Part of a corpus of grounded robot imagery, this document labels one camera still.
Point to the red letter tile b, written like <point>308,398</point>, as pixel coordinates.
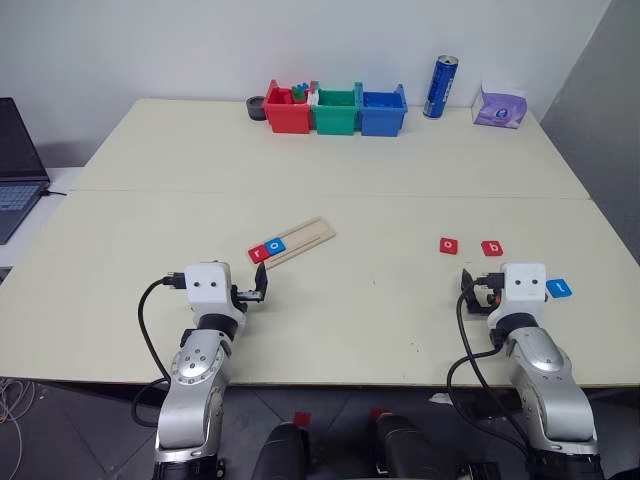
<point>492,248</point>

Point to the wooden letter rack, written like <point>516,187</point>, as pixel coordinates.
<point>305,232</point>

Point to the green plastic bin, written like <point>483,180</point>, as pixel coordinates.
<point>335,120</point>

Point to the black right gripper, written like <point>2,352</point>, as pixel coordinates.
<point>480,305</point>

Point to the blue letter t tile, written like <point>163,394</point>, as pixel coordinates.
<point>560,289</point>

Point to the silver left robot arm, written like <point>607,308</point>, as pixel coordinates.
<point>192,400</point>

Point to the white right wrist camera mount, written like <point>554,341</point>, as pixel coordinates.
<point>522,290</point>

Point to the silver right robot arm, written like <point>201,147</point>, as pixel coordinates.
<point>550,395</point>

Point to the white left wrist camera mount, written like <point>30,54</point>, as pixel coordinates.
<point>206,292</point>

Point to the green toy brick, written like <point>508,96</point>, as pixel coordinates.
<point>299,96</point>

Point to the red plastic bin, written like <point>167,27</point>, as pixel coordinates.
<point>287,117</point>

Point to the blue letter tile o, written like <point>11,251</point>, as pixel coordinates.
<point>274,246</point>

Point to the red letter tile o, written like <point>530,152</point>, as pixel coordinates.
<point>449,246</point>

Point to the white paper scrap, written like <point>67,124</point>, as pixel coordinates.
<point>441,398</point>

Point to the purple tissue pack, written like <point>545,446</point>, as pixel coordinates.
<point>500,110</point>

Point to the blue drink can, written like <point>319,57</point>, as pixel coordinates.
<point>440,87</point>

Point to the red letter tile r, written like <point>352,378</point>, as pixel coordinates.
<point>257,254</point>

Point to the blue toy brick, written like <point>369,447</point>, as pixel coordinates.
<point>302,87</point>

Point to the blue plastic bin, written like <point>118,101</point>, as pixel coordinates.
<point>380,121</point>

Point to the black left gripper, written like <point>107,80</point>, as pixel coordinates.
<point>247,296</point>

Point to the dark laptop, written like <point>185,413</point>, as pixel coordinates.
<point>17,160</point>

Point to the white toy brick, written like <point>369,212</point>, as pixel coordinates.
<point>313,97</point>

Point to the dark rounded shape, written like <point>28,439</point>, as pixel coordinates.
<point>405,445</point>
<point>280,452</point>

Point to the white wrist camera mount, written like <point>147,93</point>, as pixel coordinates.
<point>206,292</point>
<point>522,290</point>

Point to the black round cup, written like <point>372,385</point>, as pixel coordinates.
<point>255,111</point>

